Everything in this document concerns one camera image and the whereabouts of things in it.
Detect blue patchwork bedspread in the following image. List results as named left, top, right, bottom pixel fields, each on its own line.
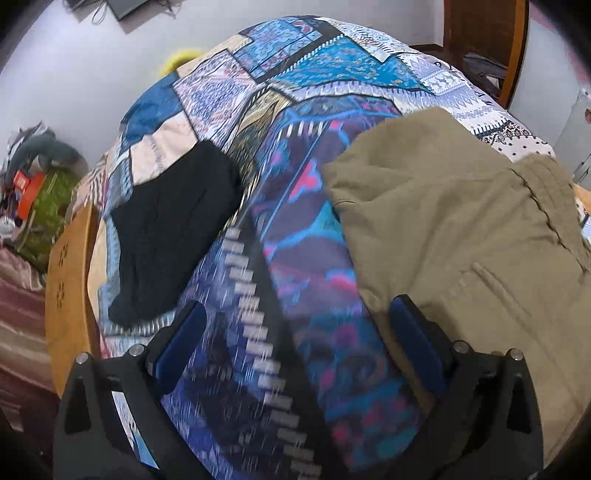
left=88, top=16, right=552, bottom=479

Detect khaki olive pants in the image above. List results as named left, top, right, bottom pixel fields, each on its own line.
left=322, top=108, right=590, bottom=461

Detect wooden lap desk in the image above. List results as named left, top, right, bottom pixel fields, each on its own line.
left=45, top=205, right=100, bottom=395

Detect black folded pants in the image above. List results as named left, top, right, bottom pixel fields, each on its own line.
left=108, top=141, right=242, bottom=329

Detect green laundry basket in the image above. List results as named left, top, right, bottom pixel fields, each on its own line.
left=13, top=168, right=78, bottom=273

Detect grey plush pillow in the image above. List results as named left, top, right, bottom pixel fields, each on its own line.
left=7, top=133, right=89, bottom=175

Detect orange box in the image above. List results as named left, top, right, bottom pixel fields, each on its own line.
left=15, top=172, right=45, bottom=221

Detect brown wooden door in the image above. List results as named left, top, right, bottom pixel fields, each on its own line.
left=444, top=0, right=529, bottom=109

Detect yellow curved object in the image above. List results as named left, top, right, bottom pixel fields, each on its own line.
left=159, top=49, right=202, bottom=78

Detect small black wall monitor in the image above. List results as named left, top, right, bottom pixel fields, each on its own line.
left=106, top=0, right=147, bottom=21

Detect striped red curtain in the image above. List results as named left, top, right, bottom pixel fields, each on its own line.
left=1, top=248, right=56, bottom=432

